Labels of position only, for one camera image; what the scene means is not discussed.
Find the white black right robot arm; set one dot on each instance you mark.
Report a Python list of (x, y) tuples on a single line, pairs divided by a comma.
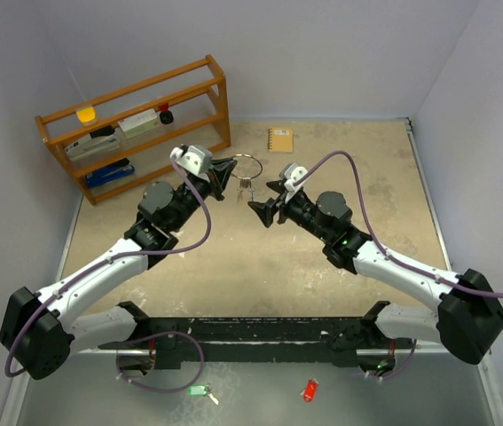
[(458, 310)]

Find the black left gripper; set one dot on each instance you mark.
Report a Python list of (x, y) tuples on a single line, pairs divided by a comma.
[(218, 177)]

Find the large metal keyring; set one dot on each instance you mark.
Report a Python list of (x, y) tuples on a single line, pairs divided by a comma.
[(247, 168)]

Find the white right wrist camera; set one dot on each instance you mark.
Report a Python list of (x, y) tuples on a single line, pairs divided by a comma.
[(291, 175)]

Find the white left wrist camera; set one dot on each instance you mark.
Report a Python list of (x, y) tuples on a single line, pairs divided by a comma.
[(194, 159)]

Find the white black stapler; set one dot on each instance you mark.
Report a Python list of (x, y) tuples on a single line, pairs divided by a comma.
[(98, 141)]

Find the red key tag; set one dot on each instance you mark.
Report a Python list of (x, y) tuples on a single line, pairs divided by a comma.
[(309, 392)]

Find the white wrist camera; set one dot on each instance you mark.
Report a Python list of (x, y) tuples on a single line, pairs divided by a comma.
[(291, 175), (194, 159)]

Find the wooden shelf rack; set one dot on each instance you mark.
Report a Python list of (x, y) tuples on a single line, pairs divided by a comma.
[(197, 97)]

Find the white cardboard box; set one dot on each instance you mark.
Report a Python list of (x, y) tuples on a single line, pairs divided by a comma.
[(140, 123)]

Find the yellow lidded jar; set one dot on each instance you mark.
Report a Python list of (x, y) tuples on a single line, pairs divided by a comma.
[(86, 115)]

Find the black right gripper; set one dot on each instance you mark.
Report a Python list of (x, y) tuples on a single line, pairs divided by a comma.
[(265, 211)]

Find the silver key bunch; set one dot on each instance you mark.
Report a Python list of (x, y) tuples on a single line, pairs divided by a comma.
[(245, 189)]

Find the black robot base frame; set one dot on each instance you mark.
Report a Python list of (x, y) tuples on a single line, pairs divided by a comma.
[(329, 340)]

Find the red black stamp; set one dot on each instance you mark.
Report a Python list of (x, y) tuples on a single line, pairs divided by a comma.
[(165, 115)]

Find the green key tag with key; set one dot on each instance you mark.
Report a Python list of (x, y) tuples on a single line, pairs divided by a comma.
[(200, 390)]

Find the tan spiral notebook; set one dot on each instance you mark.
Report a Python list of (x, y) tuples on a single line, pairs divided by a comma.
[(280, 140)]

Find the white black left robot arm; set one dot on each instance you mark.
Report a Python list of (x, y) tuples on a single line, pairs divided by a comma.
[(42, 329)]

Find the blue stapler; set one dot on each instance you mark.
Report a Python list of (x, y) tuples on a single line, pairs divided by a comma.
[(109, 173)]

